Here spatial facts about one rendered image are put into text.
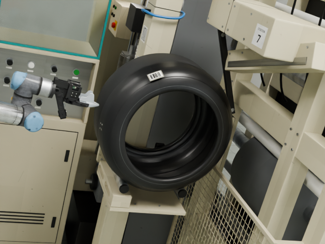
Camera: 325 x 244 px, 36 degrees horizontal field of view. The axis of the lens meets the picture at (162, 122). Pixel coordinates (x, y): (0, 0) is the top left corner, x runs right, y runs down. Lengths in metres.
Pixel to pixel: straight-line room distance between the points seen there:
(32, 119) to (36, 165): 1.02
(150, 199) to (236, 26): 0.90
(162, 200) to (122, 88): 0.65
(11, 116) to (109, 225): 1.08
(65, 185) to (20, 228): 0.37
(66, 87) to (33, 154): 0.89
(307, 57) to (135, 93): 0.68
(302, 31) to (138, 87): 0.66
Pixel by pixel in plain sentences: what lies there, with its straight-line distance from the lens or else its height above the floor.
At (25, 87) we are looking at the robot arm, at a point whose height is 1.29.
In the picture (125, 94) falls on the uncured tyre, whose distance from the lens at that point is 2.05.
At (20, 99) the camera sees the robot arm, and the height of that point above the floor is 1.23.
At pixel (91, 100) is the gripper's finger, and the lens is 2.12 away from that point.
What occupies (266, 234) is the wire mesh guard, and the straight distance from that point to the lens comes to 2.05.
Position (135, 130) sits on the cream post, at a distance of 2.55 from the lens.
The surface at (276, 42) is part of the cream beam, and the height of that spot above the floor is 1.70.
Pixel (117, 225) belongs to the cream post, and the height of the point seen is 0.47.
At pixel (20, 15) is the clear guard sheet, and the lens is 2.69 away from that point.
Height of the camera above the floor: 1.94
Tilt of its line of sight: 19 degrees down
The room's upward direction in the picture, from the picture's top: 15 degrees clockwise
